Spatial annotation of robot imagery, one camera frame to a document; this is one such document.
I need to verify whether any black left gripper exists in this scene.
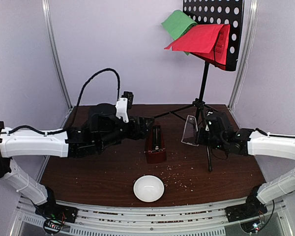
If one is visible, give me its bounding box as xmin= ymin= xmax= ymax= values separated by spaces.
xmin=97 ymin=115 xmax=155 ymax=150

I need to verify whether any dark red wooden metronome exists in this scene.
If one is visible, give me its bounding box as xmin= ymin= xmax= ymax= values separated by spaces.
xmin=144 ymin=121 xmax=167 ymax=164

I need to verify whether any clear plastic metronome cover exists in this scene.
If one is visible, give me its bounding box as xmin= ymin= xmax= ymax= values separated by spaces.
xmin=181 ymin=115 xmax=199 ymax=147

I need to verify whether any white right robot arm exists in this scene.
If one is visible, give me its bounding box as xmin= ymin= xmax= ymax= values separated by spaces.
xmin=193 ymin=112 xmax=295 ymax=222

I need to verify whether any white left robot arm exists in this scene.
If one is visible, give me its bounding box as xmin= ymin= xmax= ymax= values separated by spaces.
xmin=0 ymin=103 xmax=154 ymax=224

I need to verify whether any white ceramic bowl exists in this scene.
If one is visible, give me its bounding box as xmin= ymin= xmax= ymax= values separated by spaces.
xmin=133 ymin=175 xmax=165 ymax=203

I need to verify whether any red paper sheet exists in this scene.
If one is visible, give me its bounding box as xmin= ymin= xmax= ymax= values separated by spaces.
xmin=164 ymin=24 xmax=231 ymax=70

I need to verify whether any green paper sheet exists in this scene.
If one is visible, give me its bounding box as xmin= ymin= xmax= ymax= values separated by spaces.
xmin=160 ymin=9 xmax=199 ymax=56

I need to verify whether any black music stand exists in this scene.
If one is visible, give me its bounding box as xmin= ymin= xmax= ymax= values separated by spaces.
xmin=147 ymin=0 xmax=244 ymax=172

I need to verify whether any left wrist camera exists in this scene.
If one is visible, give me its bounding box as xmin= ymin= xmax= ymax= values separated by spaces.
xmin=115 ymin=91 xmax=134 ymax=123

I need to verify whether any right aluminium frame post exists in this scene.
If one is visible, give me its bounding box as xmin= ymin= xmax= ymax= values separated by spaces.
xmin=228 ymin=0 xmax=260 ymax=114

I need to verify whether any aluminium frame post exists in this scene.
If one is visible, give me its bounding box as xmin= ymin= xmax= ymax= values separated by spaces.
xmin=228 ymin=0 xmax=260 ymax=114
xmin=41 ymin=0 xmax=72 ymax=109

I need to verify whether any aluminium front rail base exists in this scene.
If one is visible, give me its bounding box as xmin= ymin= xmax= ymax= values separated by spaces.
xmin=8 ymin=197 xmax=295 ymax=236

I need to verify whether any left aluminium frame post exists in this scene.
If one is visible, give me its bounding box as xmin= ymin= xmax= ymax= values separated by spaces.
xmin=41 ymin=0 xmax=72 ymax=109

